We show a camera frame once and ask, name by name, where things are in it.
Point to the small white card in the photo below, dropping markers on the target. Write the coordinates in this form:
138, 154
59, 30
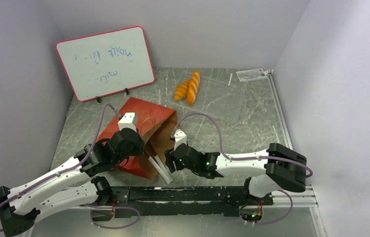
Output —
252, 75

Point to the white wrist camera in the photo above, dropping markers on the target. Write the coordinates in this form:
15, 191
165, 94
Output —
179, 137
128, 120

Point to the long orange baguette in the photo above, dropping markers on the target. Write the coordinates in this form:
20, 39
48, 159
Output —
193, 86

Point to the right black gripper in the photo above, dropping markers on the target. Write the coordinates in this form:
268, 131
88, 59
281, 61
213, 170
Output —
171, 158

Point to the red framed whiteboard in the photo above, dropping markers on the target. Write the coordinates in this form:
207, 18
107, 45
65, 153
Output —
106, 63

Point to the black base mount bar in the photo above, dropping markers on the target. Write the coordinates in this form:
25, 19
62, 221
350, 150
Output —
166, 201

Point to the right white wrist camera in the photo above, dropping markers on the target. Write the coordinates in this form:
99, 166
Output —
179, 137

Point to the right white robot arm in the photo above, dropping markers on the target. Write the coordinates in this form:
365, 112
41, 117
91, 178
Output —
272, 169

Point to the white marker pen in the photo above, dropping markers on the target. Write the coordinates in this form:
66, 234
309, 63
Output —
230, 79

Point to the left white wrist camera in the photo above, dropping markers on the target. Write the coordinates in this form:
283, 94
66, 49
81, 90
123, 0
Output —
128, 120

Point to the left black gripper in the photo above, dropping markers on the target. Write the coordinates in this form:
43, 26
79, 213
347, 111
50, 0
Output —
139, 149

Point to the small striped orange croissant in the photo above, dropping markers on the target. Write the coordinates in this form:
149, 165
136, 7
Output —
181, 91

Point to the red paper bag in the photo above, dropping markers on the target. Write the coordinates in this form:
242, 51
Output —
155, 125

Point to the white handled metal tongs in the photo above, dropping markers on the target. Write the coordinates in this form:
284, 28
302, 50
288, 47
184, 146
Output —
157, 163

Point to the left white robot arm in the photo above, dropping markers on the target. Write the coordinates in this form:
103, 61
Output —
75, 182

